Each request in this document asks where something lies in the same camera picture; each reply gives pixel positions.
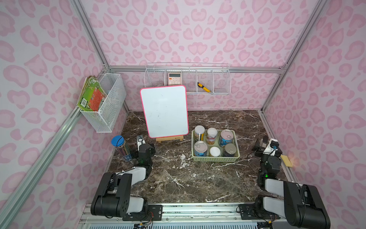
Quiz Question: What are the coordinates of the blue lid pencil jar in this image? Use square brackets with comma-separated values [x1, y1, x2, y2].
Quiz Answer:
[111, 135, 132, 162]

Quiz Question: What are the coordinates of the white wire wall shelf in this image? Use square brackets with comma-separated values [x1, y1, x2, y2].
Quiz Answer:
[144, 65, 232, 94]

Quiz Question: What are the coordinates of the wooden whiteboard stand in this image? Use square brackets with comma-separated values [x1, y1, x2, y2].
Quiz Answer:
[155, 135, 184, 143]

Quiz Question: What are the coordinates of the blue tin can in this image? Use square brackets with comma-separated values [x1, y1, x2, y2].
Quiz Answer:
[218, 129, 234, 148]
[193, 141, 208, 156]

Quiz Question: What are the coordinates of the pink framed whiteboard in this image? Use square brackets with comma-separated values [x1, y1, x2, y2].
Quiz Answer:
[140, 85, 189, 138]

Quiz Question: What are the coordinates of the yellow black utility knife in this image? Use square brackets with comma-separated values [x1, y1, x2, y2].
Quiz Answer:
[197, 83, 211, 93]

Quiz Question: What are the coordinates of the white mesh wall basket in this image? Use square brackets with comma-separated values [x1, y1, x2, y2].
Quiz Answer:
[80, 73, 127, 133]

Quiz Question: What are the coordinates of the yellow can white lid spoon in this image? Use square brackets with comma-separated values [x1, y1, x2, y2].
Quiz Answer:
[194, 125, 205, 142]

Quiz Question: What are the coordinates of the white pink calculator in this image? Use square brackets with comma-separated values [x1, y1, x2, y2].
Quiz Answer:
[168, 73, 182, 85]

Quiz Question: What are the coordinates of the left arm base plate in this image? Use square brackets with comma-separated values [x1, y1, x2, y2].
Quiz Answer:
[123, 205, 163, 221]

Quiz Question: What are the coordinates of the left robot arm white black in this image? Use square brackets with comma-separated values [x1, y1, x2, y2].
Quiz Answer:
[91, 143, 155, 220]

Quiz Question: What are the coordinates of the dark navy tin can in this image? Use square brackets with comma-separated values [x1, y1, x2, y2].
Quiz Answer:
[223, 143, 237, 157]

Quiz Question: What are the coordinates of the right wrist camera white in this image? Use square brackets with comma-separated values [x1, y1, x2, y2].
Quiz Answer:
[263, 138, 282, 157]

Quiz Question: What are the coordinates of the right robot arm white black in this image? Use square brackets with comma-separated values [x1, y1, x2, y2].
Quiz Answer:
[251, 136, 331, 229]

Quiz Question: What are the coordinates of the red white lidded can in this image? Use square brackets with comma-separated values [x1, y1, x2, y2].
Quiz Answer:
[206, 127, 218, 145]

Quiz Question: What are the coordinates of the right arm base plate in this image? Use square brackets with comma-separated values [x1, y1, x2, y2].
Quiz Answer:
[236, 203, 281, 220]

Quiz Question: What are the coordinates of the yellow sticky note pad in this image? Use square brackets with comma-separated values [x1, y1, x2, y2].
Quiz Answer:
[281, 155, 293, 168]

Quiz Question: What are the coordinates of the small yellow white-lid can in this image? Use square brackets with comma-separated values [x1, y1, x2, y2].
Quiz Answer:
[209, 147, 221, 157]

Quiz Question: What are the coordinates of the green red booklet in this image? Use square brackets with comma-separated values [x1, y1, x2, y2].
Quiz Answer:
[77, 75, 107, 112]

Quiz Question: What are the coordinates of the green plastic basket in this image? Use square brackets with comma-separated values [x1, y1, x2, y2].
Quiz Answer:
[191, 129, 241, 163]

